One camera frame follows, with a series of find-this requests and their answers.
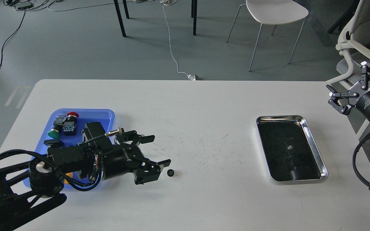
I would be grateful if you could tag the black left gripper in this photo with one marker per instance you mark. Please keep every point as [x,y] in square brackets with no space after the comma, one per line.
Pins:
[125,157]

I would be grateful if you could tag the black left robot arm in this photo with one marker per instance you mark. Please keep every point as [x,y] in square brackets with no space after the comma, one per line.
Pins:
[31,183]

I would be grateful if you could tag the blue plastic tray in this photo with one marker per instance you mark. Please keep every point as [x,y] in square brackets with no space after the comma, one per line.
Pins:
[74,141]

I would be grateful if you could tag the grey white office chair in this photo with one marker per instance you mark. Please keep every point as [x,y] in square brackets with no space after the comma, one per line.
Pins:
[354,45]

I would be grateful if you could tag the shiny steel tray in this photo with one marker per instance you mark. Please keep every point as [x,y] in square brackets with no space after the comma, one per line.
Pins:
[290,150]

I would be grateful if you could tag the white power adapter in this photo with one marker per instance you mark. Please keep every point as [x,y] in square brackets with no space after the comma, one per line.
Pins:
[194,77]

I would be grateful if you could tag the white plastic chair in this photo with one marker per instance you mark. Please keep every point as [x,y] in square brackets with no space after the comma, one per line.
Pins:
[273,12]

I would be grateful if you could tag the black table legs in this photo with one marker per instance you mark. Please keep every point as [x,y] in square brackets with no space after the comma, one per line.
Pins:
[124,2]

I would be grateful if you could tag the black power strip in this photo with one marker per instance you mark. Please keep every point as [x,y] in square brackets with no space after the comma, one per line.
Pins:
[23,5]

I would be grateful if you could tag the yellow push button switch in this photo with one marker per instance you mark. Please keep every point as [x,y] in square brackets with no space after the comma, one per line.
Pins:
[69,175]

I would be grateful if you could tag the red push button switch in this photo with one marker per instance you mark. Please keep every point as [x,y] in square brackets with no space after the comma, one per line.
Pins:
[60,120]

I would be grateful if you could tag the black selector switch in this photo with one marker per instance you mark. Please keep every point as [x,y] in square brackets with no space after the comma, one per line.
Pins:
[53,143]

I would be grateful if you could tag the green push button switch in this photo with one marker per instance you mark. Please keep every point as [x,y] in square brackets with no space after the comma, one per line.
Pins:
[68,130]

